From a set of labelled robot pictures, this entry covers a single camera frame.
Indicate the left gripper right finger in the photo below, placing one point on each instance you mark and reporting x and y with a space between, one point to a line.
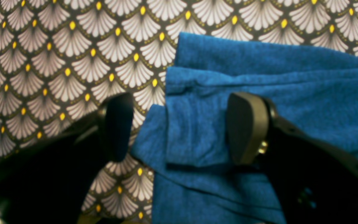
248 120

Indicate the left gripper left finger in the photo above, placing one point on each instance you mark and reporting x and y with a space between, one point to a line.
115 118

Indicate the blue T-shirt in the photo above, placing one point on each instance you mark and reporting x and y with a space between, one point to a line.
309 174

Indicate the fan-patterned table cloth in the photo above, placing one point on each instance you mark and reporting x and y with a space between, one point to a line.
60 58

